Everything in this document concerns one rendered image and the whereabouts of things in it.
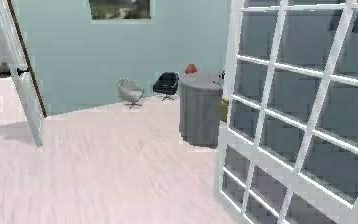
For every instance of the grey round table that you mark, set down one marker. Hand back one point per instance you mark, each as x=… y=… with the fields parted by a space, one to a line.
x=200 y=110

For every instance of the black swivel chair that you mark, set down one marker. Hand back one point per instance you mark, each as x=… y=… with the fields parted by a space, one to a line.
x=166 y=83

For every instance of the yellow-green box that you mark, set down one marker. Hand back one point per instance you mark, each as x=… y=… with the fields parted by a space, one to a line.
x=223 y=110

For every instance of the red round object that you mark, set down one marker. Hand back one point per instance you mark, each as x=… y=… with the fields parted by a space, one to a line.
x=191 y=69

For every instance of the grey swivel chair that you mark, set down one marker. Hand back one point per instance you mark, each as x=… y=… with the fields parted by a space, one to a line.
x=129 y=91

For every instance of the small black object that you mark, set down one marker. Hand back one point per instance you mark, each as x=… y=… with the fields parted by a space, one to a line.
x=222 y=75

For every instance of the white glass-paned door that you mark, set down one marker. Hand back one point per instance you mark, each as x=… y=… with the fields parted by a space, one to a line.
x=297 y=113

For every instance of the white room door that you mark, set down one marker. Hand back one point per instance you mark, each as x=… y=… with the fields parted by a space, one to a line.
x=23 y=93

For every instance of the framed wall picture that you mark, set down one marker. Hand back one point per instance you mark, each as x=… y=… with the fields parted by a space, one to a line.
x=119 y=8

